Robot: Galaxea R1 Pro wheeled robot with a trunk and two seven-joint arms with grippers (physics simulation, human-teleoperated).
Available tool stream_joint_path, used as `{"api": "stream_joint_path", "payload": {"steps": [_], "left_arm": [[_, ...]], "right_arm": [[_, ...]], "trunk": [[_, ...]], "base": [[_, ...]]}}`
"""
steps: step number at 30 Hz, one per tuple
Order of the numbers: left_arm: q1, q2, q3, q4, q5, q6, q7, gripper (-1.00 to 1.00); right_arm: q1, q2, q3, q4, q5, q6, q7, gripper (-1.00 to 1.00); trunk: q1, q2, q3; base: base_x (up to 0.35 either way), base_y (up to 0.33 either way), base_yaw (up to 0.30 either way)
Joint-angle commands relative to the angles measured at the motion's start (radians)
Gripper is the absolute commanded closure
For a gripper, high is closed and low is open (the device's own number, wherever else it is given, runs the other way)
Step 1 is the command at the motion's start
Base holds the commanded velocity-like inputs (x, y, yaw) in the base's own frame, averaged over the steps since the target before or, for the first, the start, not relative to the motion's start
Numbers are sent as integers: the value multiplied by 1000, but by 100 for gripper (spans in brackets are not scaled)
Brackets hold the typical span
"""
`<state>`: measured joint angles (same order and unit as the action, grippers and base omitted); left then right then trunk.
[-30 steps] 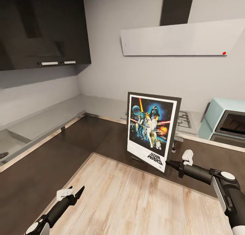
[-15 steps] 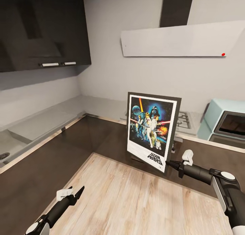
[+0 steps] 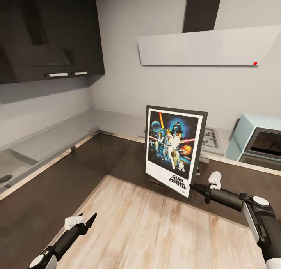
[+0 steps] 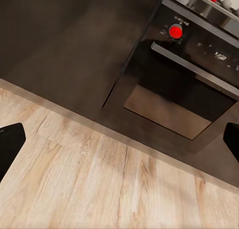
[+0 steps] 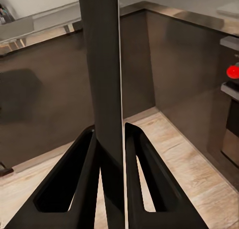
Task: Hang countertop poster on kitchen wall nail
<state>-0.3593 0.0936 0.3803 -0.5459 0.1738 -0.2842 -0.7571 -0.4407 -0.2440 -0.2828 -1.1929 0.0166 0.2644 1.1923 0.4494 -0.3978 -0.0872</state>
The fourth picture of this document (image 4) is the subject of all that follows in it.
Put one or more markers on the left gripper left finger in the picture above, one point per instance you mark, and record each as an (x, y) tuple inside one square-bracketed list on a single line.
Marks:
[(12, 138)]

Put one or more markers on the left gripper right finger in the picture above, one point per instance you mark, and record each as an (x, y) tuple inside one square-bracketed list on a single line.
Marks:
[(231, 138)]

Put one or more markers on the oven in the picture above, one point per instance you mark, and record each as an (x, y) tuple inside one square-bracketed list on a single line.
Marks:
[(181, 80)]

